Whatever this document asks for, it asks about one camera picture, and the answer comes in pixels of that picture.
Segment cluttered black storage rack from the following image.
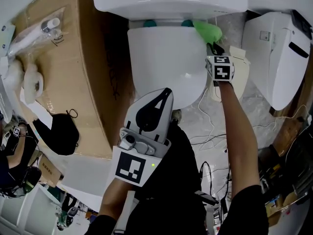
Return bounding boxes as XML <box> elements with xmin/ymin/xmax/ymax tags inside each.
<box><xmin>258</xmin><ymin>131</ymin><xmax>313</xmax><ymax>220</ymax></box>

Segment silver gripper camera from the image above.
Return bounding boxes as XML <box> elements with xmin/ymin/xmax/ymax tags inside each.
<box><xmin>118</xmin><ymin>130</ymin><xmax>137</xmax><ymax>151</ymax></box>

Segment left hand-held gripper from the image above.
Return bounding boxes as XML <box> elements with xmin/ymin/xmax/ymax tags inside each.
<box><xmin>112</xmin><ymin>88</ymin><xmax>175</xmax><ymax>188</ymax></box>

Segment black flat device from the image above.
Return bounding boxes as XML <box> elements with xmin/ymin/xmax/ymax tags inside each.
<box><xmin>194</xmin><ymin>189</ymin><xmax>220</xmax><ymax>205</ymax></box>

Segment grey shoulder strap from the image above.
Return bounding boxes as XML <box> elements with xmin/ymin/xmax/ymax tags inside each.
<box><xmin>117</xmin><ymin>191</ymin><xmax>136</xmax><ymax>235</ymax></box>

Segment white foam slippers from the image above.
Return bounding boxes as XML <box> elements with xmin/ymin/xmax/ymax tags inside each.
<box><xmin>23</xmin><ymin>63</ymin><xmax>45</xmax><ymax>104</ymax></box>

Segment white board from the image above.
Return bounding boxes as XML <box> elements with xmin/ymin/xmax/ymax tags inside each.
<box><xmin>58</xmin><ymin>155</ymin><xmax>115</xmax><ymax>203</ymax></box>

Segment brown wooden planks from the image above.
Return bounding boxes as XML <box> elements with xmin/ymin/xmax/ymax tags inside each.
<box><xmin>268</xmin><ymin>77</ymin><xmax>313</xmax><ymax>154</ymax></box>

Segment person's right shoe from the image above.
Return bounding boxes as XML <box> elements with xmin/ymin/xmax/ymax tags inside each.
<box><xmin>171</xmin><ymin>109</ymin><xmax>182</xmax><ymax>123</ymax></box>

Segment black drawstring bag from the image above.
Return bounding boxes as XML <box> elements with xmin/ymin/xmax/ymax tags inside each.
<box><xmin>32</xmin><ymin>109</ymin><xmax>80</xmax><ymax>156</ymax></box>

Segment plastic-wrapped white foam part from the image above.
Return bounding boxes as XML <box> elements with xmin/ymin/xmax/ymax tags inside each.
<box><xmin>4</xmin><ymin>59</ymin><xmax>25</xmax><ymax>90</ymax></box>

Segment person's left forearm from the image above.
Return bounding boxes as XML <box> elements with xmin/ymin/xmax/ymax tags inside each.
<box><xmin>97</xmin><ymin>180</ymin><xmax>135</xmax><ymax>217</ymax></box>

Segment green cloth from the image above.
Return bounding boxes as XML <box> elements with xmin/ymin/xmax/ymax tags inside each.
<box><xmin>193</xmin><ymin>20</ymin><xmax>224</xmax><ymax>45</ymax></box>

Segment person's black shirt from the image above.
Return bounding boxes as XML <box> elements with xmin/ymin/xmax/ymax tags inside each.
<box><xmin>84</xmin><ymin>185</ymin><xmax>269</xmax><ymax>235</ymax></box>

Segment large cardboard box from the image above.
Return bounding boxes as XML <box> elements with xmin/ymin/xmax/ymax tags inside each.
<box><xmin>11</xmin><ymin>0</ymin><xmax>137</xmax><ymax>159</ymax></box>

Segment white toilet lid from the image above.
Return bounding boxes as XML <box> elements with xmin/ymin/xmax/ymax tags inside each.
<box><xmin>127</xmin><ymin>25</ymin><xmax>208</xmax><ymax>110</ymax></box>

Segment cream lidded waste bin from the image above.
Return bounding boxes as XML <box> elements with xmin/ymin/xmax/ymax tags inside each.
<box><xmin>207</xmin><ymin>45</ymin><xmax>251</xmax><ymax>102</ymax></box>

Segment white paper strip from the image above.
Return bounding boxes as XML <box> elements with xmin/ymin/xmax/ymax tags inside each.
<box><xmin>19</xmin><ymin>87</ymin><xmax>53</xmax><ymax>129</ymax></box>

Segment white pipe in plastic bag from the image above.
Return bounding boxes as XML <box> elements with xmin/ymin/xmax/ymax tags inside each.
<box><xmin>8</xmin><ymin>7</ymin><xmax>67</xmax><ymax>56</ymax></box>

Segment small cardboard box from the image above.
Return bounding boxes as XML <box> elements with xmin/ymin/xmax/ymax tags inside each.
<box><xmin>36</xmin><ymin>154</ymin><xmax>64</xmax><ymax>188</ymax></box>

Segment black and green bag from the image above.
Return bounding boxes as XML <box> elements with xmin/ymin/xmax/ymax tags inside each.
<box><xmin>14</xmin><ymin>166</ymin><xmax>43</xmax><ymax>196</ymax></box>

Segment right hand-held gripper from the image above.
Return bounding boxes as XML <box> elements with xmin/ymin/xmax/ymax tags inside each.
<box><xmin>204</xmin><ymin>42</ymin><xmax>236</xmax><ymax>83</ymax></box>

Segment person's right forearm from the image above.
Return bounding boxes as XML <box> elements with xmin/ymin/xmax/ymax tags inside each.
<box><xmin>217</xmin><ymin>81</ymin><xmax>261</xmax><ymax>198</ymax></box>

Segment person's black trousers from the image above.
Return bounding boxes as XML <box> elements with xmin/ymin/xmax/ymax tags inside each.
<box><xmin>127</xmin><ymin>121</ymin><xmax>206</xmax><ymax>235</ymax></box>

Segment white smart toilet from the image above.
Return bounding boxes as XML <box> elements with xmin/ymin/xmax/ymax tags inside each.
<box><xmin>242</xmin><ymin>10</ymin><xmax>313</xmax><ymax>111</ymax></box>

